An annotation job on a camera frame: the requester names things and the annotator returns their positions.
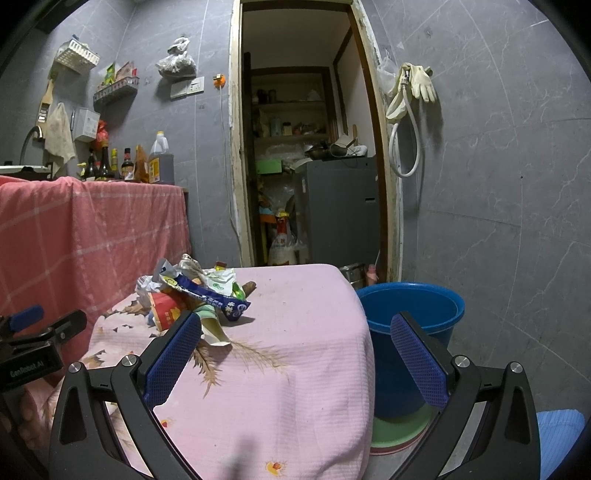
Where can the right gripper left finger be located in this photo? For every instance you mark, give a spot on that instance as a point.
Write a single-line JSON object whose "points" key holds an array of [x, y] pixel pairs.
{"points": [[83, 442]]}

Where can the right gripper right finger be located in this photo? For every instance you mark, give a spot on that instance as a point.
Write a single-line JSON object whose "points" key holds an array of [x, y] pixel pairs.
{"points": [[506, 442]]}

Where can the white plastic bag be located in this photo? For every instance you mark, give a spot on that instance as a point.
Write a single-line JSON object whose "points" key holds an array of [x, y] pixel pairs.
{"points": [[153, 283]]}

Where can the red paper cup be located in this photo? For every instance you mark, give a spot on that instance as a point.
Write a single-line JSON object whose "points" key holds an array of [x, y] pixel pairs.
{"points": [[166, 307]]}

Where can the green white wrapper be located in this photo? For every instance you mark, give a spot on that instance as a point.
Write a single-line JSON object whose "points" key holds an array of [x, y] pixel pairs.
{"points": [[223, 281]]}

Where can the blue snack wrapper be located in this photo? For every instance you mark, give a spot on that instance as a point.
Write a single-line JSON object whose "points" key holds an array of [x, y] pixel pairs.
{"points": [[231, 307]]}

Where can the brown stick trash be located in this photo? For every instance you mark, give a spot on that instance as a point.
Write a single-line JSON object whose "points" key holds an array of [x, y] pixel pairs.
{"points": [[248, 288]]}

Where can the blue cloth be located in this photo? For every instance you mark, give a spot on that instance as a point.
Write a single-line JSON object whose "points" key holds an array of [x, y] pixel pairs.
{"points": [[558, 431]]}

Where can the blue plastic bucket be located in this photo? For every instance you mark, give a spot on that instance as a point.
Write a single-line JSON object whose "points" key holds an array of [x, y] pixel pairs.
{"points": [[401, 317]]}

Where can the green plastic basin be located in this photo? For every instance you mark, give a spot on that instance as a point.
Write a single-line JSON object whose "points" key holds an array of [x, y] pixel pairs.
{"points": [[393, 435]]}

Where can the red checked cloth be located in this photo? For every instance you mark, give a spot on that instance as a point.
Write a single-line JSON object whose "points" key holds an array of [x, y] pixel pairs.
{"points": [[70, 245]]}

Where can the dark soy sauce bottle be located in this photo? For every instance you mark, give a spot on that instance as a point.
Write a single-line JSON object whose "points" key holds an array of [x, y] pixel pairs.
{"points": [[104, 170]]}

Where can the pink floral table cloth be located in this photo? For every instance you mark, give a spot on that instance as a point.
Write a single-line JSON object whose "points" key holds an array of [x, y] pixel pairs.
{"points": [[292, 394]]}

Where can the steel pot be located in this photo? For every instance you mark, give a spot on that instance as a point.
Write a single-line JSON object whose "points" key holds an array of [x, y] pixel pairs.
{"points": [[355, 274]]}

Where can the hanging dish rag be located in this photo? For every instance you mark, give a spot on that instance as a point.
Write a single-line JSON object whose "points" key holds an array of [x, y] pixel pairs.
{"points": [[58, 138]]}

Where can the large oil jug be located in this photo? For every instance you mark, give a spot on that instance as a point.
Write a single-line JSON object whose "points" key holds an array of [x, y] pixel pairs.
{"points": [[160, 161]]}

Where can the grey cabinet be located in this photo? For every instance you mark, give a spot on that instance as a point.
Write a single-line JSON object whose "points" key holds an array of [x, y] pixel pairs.
{"points": [[337, 210]]}

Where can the white red sack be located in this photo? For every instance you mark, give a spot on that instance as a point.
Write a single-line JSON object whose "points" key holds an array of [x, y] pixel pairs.
{"points": [[282, 250]]}

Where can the green box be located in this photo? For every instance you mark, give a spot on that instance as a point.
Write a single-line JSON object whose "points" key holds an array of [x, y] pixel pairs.
{"points": [[269, 166]]}

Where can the hanging plastic bag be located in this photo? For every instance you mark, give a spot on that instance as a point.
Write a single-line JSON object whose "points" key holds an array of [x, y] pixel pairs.
{"points": [[178, 63]]}

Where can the white rubber gloves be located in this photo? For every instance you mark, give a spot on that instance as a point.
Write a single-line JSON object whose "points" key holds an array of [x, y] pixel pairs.
{"points": [[412, 81]]}

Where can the white wall box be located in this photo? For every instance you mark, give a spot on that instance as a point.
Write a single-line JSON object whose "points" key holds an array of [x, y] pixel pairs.
{"points": [[85, 125]]}

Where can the wall spice shelf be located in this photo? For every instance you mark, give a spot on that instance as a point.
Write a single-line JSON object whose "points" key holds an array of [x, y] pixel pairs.
{"points": [[117, 83]]}

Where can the white wall basket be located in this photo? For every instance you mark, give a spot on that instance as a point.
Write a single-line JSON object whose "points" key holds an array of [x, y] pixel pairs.
{"points": [[76, 56]]}

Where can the wall power socket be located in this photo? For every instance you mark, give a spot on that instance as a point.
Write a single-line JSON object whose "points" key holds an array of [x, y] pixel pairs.
{"points": [[187, 87]]}

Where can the orange wall hook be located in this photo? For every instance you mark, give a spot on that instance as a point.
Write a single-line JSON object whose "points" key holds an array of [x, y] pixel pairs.
{"points": [[219, 81]]}

